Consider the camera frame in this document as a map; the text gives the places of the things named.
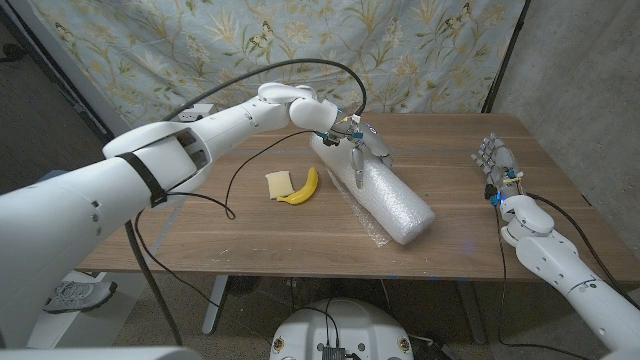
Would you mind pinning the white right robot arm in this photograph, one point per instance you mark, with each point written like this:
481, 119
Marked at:
565, 265

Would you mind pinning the floral printed backdrop cloth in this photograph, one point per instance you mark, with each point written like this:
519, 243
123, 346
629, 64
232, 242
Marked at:
425, 50

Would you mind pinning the grey table leg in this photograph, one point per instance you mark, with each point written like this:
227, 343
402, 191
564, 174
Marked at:
472, 310

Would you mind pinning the white table leg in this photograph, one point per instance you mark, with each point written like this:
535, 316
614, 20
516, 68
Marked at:
216, 305

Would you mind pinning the white power box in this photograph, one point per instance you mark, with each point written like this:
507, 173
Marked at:
202, 110

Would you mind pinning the grey sneaker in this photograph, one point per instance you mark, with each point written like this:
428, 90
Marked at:
80, 296

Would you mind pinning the black backdrop stand pole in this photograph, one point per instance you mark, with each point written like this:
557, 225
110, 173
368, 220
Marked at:
505, 55

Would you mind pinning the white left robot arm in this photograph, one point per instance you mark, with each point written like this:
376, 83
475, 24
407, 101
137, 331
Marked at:
75, 220

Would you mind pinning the yellow toy banana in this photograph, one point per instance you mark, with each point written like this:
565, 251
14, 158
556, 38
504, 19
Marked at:
307, 190

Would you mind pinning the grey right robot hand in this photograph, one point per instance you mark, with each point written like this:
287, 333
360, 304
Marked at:
500, 162

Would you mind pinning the pale yellow sponge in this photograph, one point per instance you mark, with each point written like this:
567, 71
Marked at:
280, 184

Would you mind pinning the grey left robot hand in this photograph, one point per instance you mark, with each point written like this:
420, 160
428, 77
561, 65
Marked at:
367, 140

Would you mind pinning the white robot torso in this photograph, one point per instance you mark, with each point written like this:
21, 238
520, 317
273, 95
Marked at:
342, 325

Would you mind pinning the clear bubble wrap roll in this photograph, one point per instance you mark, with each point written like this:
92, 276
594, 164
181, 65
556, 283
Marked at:
390, 195

